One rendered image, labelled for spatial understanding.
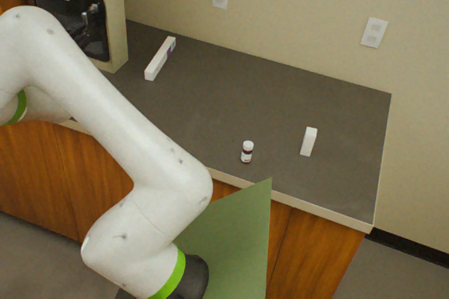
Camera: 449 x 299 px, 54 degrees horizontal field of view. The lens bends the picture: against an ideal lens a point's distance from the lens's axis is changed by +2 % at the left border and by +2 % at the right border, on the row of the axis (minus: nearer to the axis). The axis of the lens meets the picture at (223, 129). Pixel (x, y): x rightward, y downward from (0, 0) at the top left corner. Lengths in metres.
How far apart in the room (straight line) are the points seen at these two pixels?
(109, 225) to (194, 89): 0.90
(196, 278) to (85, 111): 0.41
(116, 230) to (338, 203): 0.74
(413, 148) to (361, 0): 0.72
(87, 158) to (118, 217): 0.86
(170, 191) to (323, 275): 0.95
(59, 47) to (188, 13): 1.17
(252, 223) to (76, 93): 0.46
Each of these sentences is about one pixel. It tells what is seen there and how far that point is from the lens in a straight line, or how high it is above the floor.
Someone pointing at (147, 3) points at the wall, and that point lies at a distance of 2.05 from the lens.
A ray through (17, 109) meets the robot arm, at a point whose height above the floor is 1.32.
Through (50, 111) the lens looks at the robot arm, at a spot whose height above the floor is 1.18.
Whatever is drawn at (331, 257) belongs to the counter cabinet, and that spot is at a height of 0.68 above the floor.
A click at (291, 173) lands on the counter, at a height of 0.94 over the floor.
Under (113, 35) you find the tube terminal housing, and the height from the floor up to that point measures 1.10.
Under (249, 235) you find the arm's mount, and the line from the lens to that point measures 0.95.
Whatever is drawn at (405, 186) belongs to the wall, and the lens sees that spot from 2.24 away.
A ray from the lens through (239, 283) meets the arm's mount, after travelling 0.91.
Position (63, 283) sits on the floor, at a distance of 2.27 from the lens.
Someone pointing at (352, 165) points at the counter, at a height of 0.94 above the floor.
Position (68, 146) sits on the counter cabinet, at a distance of 1.72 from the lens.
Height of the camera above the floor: 1.94
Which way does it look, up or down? 42 degrees down
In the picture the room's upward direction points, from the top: 7 degrees clockwise
